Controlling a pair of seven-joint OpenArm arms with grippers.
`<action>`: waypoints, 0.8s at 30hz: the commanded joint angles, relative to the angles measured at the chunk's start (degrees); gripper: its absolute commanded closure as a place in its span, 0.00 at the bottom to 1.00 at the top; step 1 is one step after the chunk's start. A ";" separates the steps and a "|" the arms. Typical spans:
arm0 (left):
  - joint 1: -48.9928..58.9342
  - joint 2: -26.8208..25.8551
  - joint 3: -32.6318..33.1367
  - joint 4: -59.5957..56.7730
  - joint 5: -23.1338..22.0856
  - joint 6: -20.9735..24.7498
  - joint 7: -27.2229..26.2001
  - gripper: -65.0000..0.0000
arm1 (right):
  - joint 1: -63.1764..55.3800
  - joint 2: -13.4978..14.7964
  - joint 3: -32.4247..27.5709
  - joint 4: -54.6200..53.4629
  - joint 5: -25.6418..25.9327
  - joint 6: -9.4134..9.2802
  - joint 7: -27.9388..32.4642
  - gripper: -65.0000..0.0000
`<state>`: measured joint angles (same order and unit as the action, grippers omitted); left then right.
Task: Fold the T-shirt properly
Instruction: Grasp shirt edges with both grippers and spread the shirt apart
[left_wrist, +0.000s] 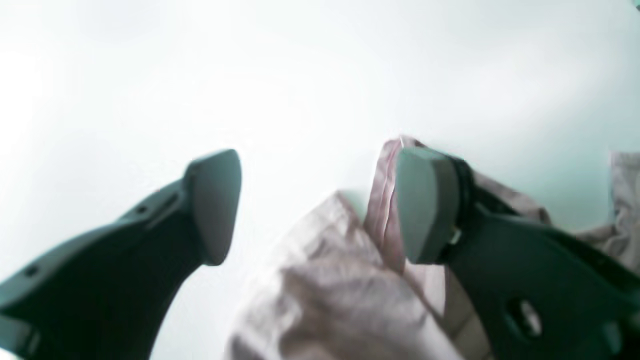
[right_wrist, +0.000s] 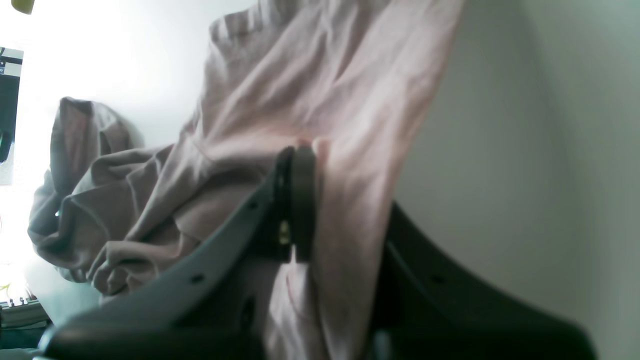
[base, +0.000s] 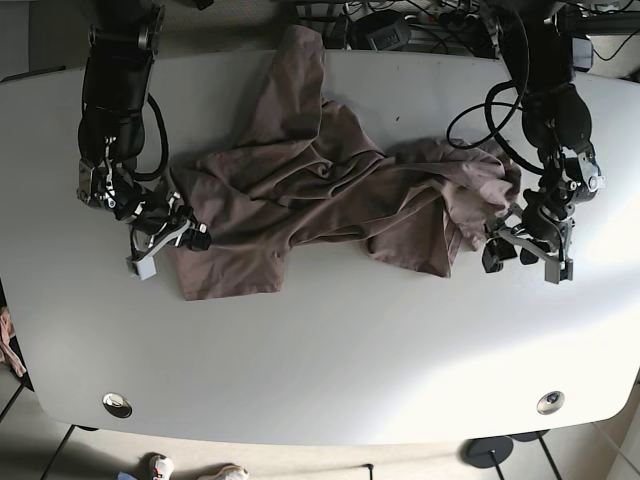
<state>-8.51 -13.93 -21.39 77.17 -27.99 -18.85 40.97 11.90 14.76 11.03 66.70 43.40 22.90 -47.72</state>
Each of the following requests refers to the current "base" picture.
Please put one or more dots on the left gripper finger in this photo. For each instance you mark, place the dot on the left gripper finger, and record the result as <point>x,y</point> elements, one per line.
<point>557,271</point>
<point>497,230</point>

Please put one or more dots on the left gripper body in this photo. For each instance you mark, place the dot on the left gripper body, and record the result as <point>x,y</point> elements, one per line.
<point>539,232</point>

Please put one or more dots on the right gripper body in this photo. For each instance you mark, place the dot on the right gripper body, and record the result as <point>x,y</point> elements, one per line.
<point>155,223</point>

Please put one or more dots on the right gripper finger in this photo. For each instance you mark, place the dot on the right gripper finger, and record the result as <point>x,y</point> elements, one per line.
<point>142,268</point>
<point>197,231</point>

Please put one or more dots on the mauve pink T-shirt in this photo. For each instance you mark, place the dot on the mauve pink T-shirt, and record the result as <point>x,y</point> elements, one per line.
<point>303,171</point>

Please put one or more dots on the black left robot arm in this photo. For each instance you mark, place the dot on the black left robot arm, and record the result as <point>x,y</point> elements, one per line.
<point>557,123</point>

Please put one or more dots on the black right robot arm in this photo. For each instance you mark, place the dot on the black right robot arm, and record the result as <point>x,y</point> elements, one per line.
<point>124,38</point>

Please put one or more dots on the pink cloth at table edge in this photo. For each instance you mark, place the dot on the pink cloth at table edge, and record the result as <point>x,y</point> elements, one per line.
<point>7,354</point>

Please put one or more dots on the right black floor stand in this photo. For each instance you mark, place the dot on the right black floor stand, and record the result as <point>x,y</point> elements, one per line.
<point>538,437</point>

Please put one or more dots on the black floor stand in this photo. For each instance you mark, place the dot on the black floor stand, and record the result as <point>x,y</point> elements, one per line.
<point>538,437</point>
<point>488,453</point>

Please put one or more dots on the left black floor stand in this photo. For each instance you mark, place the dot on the left black floor stand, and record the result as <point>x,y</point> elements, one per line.
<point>488,453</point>

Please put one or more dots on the white orange shoe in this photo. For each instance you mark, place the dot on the white orange shoe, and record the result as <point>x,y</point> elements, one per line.
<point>227,472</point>
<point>161,467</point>

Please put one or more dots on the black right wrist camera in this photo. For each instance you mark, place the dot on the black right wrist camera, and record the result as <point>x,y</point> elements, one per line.
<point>195,240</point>

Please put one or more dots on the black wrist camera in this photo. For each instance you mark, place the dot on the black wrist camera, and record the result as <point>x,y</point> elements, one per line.
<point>496,251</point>
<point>195,240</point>

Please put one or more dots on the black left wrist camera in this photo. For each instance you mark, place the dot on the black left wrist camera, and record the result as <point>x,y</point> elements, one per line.
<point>496,251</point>

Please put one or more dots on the table cable grommet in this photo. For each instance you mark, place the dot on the table cable grommet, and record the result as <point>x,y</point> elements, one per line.
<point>117,405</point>
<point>550,403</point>

